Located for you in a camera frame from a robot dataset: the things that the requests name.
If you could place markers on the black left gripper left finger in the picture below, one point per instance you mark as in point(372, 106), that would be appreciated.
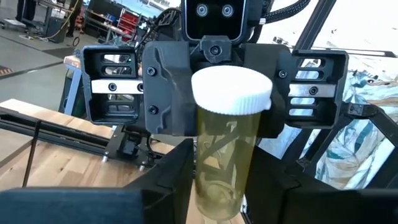
point(168, 186)

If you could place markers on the person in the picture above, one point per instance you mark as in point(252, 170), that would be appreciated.
point(74, 18)
point(25, 9)

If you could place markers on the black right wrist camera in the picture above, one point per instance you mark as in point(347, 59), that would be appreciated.
point(214, 21)

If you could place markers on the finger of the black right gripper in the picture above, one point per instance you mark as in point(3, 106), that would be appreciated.
point(280, 59)
point(169, 93)

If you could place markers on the blue grey metal table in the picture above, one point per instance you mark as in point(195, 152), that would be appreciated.
point(72, 93)

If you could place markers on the yellow medicine bottle white cap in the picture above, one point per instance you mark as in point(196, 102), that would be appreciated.
point(230, 90)

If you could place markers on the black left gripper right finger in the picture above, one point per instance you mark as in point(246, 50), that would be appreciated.
point(267, 193)

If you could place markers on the red storage cart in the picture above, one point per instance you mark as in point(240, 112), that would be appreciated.
point(129, 21)

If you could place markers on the blue white patterned sheet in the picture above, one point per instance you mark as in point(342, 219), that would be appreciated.
point(357, 155)

